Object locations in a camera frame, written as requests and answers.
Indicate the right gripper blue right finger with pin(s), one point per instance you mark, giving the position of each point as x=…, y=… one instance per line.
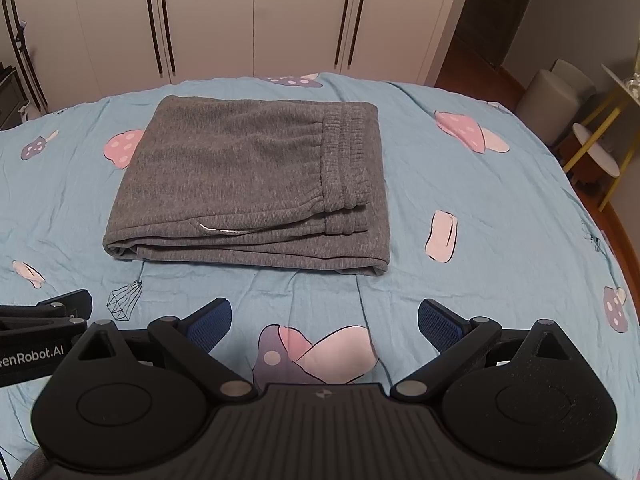
x=461, y=345

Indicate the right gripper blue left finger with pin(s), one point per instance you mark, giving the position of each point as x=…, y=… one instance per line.
x=185, y=345

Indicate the grey sweatpants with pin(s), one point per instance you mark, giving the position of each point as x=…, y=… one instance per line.
x=285, y=184

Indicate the light blue mushroom bedsheet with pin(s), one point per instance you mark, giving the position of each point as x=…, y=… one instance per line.
x=482, y=219

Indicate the white yellow-legged side table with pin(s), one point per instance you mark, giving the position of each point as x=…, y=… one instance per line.
x=589, y=133

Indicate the grey cylindrical stool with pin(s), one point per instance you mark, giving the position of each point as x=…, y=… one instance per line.
x=553, y=99

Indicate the black tripod stand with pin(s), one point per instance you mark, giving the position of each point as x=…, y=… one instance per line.
x=16, y=30

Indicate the white sliding wardrobe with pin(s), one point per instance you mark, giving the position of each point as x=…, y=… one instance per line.
x=85, y=50

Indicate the dark wooden door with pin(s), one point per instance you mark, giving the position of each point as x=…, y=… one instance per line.
x=482, y=39

